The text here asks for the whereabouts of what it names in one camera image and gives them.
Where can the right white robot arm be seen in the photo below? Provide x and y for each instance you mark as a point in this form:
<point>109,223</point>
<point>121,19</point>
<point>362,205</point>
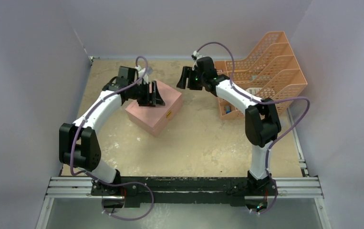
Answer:
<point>262,124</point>

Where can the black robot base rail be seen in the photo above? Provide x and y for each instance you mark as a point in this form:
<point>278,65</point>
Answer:
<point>256,195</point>

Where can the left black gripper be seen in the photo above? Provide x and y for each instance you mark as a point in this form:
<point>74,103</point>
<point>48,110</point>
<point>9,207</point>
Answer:
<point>150,99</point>

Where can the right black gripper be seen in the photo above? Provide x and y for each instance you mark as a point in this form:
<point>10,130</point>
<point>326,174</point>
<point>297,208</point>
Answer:
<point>187,72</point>

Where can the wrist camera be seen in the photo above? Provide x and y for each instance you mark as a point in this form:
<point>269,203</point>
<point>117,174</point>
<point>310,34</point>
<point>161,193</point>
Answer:
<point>195,56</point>
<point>143,74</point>

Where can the pink jewelry box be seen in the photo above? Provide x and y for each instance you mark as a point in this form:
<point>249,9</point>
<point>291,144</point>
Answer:
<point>154,119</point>

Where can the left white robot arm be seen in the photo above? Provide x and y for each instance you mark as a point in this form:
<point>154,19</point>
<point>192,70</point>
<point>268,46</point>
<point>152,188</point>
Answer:
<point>78,142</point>

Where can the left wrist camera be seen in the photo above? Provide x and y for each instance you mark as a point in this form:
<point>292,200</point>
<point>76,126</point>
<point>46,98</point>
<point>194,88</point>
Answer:
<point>143,74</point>

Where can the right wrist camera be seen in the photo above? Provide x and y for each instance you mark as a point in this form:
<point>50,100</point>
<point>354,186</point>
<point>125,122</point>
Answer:
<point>195,56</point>

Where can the small blue capped bottle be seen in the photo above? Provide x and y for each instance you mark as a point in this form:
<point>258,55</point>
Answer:
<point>227,109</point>

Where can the orange mesh file organizer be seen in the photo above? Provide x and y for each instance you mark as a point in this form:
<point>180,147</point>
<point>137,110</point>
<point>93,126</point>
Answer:
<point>271,69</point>

